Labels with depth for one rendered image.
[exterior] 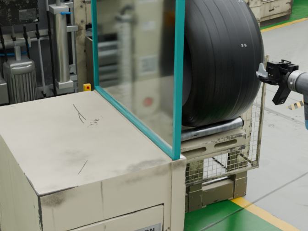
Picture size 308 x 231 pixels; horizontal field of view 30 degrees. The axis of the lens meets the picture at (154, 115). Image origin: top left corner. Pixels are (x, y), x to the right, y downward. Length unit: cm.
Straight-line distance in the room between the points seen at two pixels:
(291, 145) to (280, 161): 29
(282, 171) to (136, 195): 266
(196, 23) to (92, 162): 93
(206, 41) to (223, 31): 8
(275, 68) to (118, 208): 87
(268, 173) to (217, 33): 195
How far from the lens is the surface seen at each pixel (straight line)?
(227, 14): 228
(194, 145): 244
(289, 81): 202
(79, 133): 164
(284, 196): 378
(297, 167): 414
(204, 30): 221
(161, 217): 155
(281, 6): 757
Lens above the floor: 199
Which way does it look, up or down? 25 degrees down
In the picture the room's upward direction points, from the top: straight up
